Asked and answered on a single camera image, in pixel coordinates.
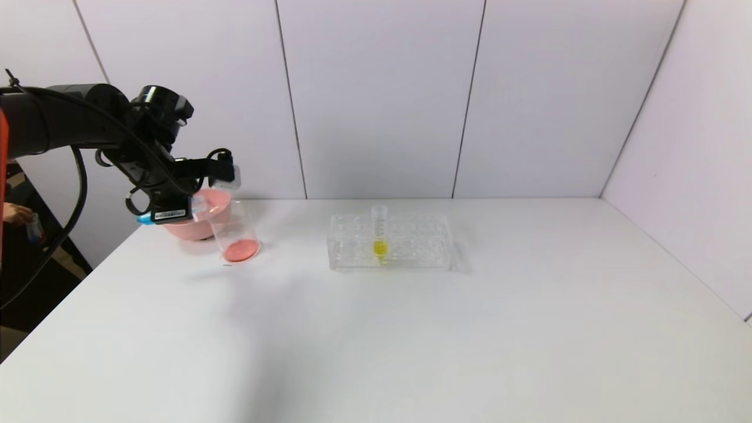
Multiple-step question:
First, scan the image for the brown cardboard box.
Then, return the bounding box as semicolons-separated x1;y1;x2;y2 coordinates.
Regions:
44;247;90;278

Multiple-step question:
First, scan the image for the person hand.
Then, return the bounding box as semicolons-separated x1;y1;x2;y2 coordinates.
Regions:
2;202;35;229

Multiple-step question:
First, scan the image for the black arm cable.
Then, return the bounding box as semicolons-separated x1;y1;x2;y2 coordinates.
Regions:
0;147;88;310

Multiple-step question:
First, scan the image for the clear glass beaker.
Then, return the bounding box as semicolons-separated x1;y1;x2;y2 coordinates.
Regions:
208;199;261;263

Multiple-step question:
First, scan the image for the test tube with yellow pigment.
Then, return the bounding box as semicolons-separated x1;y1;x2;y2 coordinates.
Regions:
371;204;389;263

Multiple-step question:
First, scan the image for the small clear bottle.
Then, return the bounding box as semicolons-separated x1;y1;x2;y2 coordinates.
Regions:
25;213;45;246

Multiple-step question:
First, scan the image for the test tube with blue pigment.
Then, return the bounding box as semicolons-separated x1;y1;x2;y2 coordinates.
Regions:
137;194;210;226

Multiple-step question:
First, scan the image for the clear acrylic test tube rack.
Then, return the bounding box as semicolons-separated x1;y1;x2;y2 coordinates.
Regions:
327;211;456;272

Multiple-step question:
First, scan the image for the pink bowl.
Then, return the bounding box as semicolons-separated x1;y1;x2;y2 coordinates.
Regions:
163;188;231;241

